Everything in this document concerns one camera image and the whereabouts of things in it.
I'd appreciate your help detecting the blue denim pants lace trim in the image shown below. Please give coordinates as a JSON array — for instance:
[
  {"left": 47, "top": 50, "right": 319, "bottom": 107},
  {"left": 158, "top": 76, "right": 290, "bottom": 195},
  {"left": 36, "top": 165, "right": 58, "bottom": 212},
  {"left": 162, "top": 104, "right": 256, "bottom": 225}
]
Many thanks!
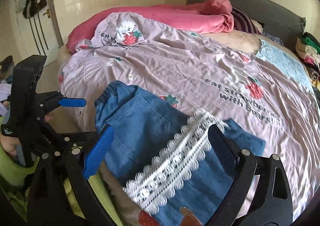
[{"left": 95, "top": 81, "right": 265, "bottom": 225}]

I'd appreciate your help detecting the left hand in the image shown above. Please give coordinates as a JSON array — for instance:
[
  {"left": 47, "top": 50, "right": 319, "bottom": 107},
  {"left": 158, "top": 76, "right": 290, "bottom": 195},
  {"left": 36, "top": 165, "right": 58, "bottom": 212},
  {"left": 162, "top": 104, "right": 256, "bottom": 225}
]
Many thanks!
[{"left": 1, "top": 134, "right": 21, "bottom": 156}]

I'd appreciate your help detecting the lilac strawberry print duvet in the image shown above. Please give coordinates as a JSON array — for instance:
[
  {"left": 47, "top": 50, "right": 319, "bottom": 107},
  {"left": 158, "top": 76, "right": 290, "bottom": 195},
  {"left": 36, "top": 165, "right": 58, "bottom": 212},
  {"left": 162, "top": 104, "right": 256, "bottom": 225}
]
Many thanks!
[{"left": 60, "top": 12, "right": 319, "bottom": 218}]

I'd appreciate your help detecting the white door with bags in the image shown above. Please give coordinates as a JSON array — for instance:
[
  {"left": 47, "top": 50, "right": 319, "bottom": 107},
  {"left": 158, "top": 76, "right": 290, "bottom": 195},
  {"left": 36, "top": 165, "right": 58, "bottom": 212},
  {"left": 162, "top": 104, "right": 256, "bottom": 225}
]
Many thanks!
[{"left": 9, "top": 0, "right": 60, "bottom": 66}]

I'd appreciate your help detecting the light blue towel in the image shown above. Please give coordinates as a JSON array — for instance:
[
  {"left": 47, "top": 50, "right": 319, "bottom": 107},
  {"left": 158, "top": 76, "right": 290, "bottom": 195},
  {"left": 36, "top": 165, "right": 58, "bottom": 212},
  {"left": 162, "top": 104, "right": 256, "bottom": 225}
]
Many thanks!
[{"left": 255, "top": 39, "right": 313, "bottom": 92}]

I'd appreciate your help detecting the purple striped pillow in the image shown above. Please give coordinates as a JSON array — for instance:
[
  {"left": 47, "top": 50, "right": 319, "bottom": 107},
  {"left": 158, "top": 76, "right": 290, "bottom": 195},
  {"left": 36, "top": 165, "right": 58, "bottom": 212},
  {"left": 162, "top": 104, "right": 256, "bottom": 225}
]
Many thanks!
[{"left": 232, "top": 7, "right": 263, "bottom": 34}]

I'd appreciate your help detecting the stack of folded clothes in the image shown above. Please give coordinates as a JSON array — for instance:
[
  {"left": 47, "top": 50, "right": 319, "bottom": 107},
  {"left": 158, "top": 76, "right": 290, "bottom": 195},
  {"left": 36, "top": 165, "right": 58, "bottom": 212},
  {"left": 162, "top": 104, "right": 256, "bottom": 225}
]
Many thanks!
[{"left": 296, "top": 32, "right": 319, "bottom": 90}]

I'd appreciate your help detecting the pink fleece blanket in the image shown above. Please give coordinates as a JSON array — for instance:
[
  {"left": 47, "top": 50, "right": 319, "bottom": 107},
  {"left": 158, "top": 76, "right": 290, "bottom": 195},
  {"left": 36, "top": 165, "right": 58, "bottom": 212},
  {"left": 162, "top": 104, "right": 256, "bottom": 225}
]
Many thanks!
[{"left": 66, "top": 0, "right": 234, "bottom": 54}]

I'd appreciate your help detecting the grey upholstered headboard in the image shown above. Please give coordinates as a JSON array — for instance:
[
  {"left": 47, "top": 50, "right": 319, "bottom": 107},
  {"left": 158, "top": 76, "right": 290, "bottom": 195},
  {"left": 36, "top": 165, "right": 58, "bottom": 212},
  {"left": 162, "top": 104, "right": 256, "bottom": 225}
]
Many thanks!
[{"left": 186, "top": 0, "right": 306, "bottom": 51}]

